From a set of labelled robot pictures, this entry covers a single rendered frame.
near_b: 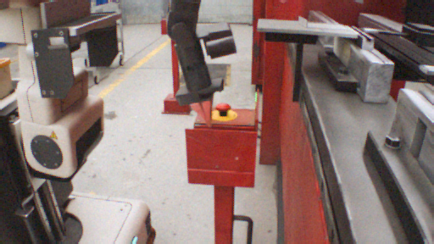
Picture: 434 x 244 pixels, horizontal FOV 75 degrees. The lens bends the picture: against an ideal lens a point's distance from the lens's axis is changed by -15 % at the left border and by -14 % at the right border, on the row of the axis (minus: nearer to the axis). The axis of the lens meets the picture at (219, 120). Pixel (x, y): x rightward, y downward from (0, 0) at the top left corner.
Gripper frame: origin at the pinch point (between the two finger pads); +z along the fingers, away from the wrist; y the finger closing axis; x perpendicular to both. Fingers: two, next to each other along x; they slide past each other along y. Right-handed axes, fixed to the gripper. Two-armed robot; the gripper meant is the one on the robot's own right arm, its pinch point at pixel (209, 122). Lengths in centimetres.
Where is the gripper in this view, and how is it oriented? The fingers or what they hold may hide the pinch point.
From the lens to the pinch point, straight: 76.6
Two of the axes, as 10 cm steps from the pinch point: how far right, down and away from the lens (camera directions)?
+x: 1.0, -4.2, 9.0
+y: 9.6, -1.8, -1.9
